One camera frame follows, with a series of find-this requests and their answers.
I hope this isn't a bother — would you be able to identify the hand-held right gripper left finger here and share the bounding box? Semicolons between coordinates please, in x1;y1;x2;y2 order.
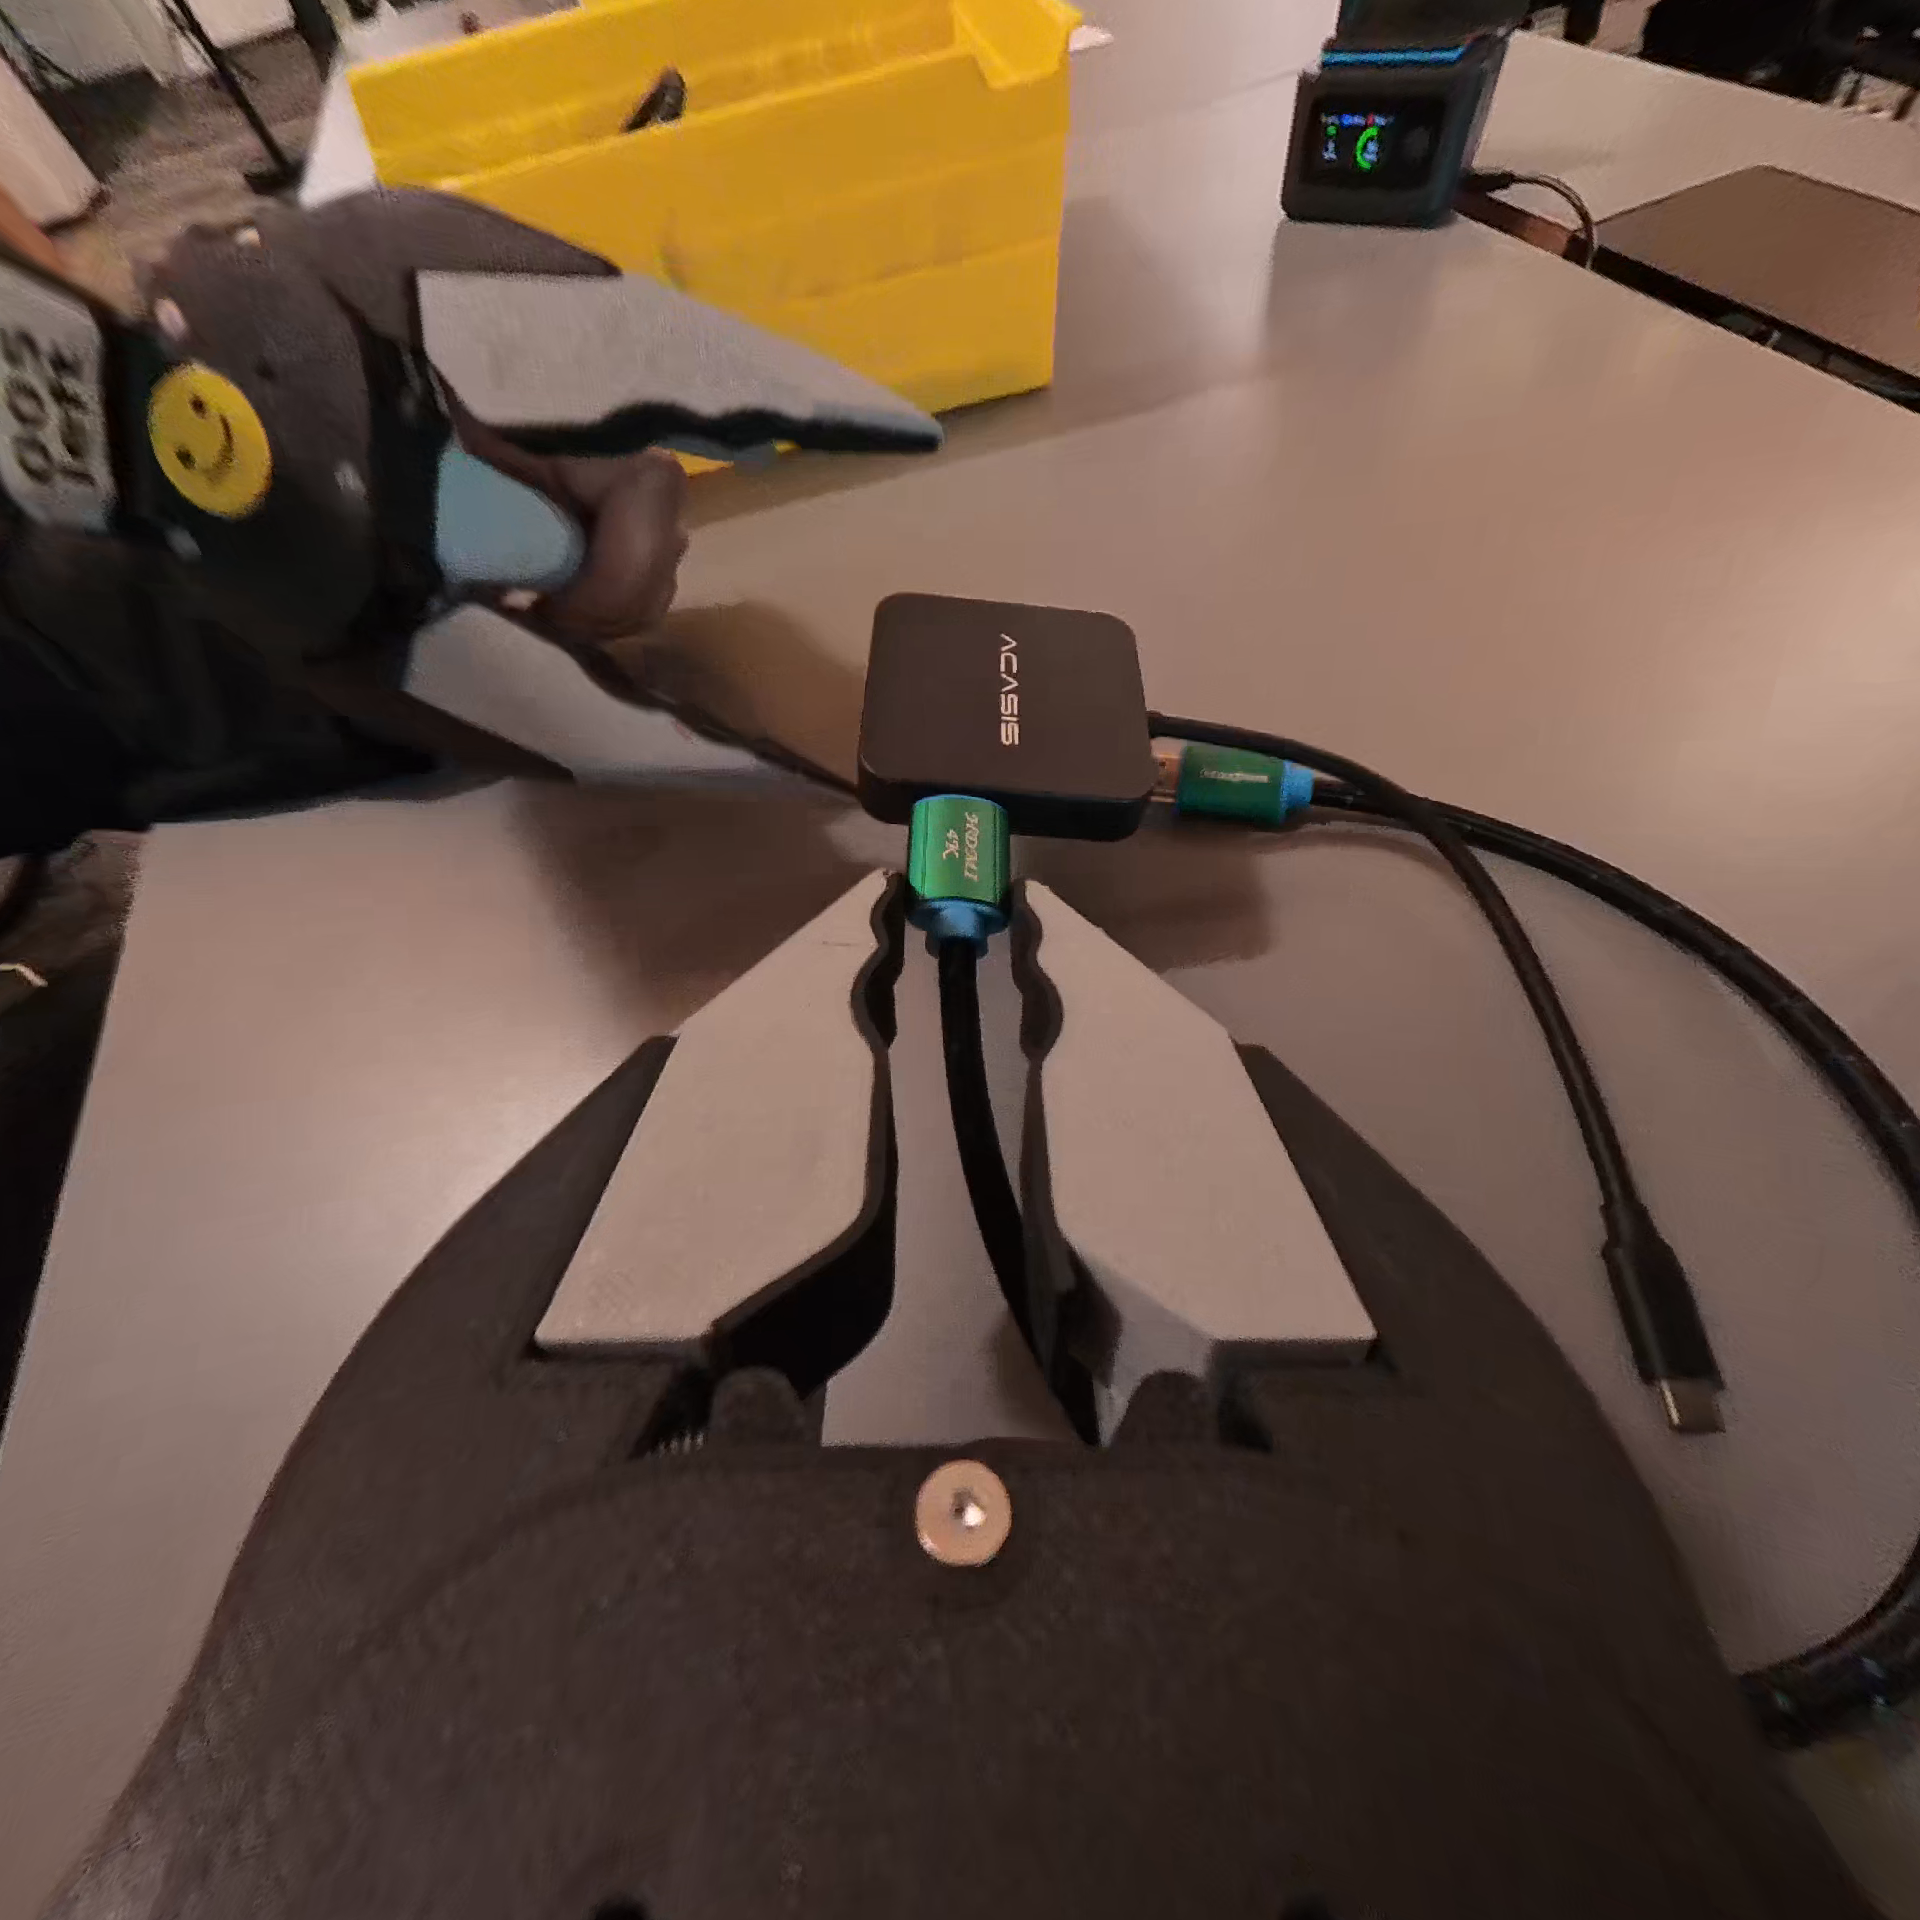
531;870;904;1367

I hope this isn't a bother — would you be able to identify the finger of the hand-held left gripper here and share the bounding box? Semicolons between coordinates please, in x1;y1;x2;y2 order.
413;270;945;462
402;604;784;782

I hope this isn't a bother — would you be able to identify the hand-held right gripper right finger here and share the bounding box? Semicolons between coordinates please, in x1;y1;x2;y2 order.
1015;879;1377;1444

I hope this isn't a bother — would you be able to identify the green plug hdmi cable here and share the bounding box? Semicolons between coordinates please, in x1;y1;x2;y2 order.
903;791;1086;1442
1160;738;1920;1749

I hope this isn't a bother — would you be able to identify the black hub box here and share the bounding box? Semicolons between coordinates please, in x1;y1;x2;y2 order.
854;592;1160;845

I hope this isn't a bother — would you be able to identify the person's left forearm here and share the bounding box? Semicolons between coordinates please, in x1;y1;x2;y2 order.
0;526;453;858

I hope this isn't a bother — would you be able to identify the person's left hand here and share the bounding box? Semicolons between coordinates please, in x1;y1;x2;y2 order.
462;425;695;647

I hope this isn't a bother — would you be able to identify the yellow plastic bin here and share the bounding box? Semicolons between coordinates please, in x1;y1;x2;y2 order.
347;0;1086;479

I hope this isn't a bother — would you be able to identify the black charger with screen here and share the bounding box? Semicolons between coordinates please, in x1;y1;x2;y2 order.
1279;0;1513;231

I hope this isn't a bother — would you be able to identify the dark closed laptop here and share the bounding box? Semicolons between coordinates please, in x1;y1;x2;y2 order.
1590;161;1920;414

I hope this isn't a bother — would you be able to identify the black usb-c cable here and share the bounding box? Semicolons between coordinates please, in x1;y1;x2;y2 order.
1146;710;1729;1437

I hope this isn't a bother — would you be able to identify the charger power cable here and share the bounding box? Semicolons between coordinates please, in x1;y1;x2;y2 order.
1462;164;1601;274

